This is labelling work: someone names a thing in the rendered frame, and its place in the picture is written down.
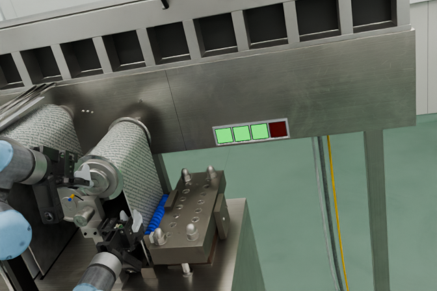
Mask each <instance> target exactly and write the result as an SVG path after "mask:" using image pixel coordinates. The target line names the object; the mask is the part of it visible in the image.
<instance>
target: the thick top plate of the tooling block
mask: <svg viewBox="0 0 437 291"><path fill-rule="evenodd" d="M216 173H217V177H216V178H215V179H208V178H207V171H204V172H197V173H190V174H191V177H192V179H191V180H190V181H187V182H183V181H182V178H181V177H180V178H179V181H178V183H177V185H176V188H175V190H178V192H179V195H178V198H177V199H176V202H175V204H174V207H173V209H172V211H165V213H164V215H163V217H162V220H161V222H160V224H159V226H158V228H161V229H162V230H163V232H164V233H165V235H166V237H167V242H166V243H165V244H163V245H161V246H158V245H156V244H155V243H151V244H150V247H149V251H150V255H151V257H152V260H153V264H154V265H156V264H185V263H201V262H207V260H208V256H209V252H210V249H211V244H212V241H213V236H214V233H215V228H216V225H217V224H216V221H215V216H214V213H213V211H214V208H215V204H216V201H217V197H218V194H224V191H225V188H226V178H225V175H224V170H217V171H216ZM190 223H192V224H194V225H195V227H196V229H198V233H199V235H200V237H199V239H197V240H195V241H188V240H187V234H186V233H187V225H188V224H190Z"/></svg>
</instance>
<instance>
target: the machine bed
mask: <svg viewBox="0 0 437 291"><path fill-rule="evenodd" d="M226 204H227V206H228V212H229V216H230V224H229V227H228V234H227V237H226V239H223V240H221V239H220V236H219V238H218V244H217V248H216V252H215V257H214V261H213V266H212V267H208V268H192V269H193V274H192V275H191V276H190V277H184V276H183V275H182V271H183V268H177V269H168V265H167V264H162V265H161V267H160V270H159V273H158V275H157V278H143V277H142V274H141V272H136V273H131V274H130V275H129V279H128V280H127V283H126V285H125V287H124V289H123V291H235V286H236V281H237V273H238V269H239V260H240V256H241V247H242V243H243V235H244V229H245V221H246V213H247V208H248V204H247V201H246V198H237V199H226ZM75 226H76V227H77V230H76V231H75V232H74V234H73V235H72V237H71V238H70V239H69V240H68V242H67V244H66V245H65V246H64V248H63V249H62V251H61V252H60V253H59V255H58V256H57V258H56V259H55V260H54V262H53V263H52V265H51V266H50V267H49V269H48V271H47V272H46V273H45V275H42V273H41V272H40V273H39V275H38V276H37V278H36V279H35V280H34V282H35V284H36V286H37V288H38V289H39V291H72V290H73V289H74V288H75V287H76V286H77V284H78V282H79V280H80V279H81V277H82V276H83V274H84V272H85V270H86V269H87V268H88V265H89V264H90V262H91V261H92V259H93V258H94V256H95V255H96V253H97V252H98V250H97V248H96V245H95V242H94V239H93V238H85V237H84V236H83V233H82V231H81V228H82V227H80V226H78V225H76V224H75ZM144 258H145V252H144V250H143V248H142V250H141V252H140V255H139V257H138V260H139V261H141V262H143V260H144ZM0 291H10V289H9V288H8V286H7V284H6V283H5V280H4V279H3V276H2V275H1V273H0Z"/></svg>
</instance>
